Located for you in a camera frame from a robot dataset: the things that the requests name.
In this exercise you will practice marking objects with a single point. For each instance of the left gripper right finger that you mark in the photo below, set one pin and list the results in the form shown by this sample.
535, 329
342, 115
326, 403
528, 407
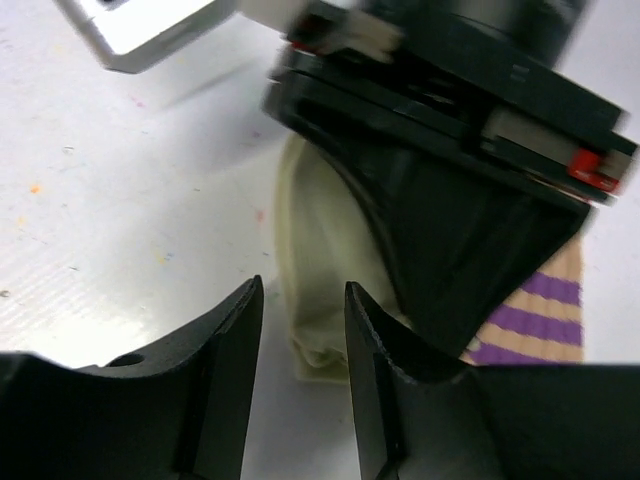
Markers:
421, 414

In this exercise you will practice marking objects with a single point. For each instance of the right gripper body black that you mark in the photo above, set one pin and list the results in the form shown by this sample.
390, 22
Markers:
459, 78

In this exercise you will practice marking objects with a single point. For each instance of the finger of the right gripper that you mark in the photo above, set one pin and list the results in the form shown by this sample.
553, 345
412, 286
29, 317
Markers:
455, 244

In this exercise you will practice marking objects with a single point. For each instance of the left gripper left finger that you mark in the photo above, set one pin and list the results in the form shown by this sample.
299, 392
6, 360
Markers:
177, 408

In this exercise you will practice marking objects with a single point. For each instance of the tan maroon striped sock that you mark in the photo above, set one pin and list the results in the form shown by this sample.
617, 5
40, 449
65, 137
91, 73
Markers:
541, 322

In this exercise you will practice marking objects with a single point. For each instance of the pale green ankle sock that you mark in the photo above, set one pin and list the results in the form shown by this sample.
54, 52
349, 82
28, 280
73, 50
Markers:
322, 242

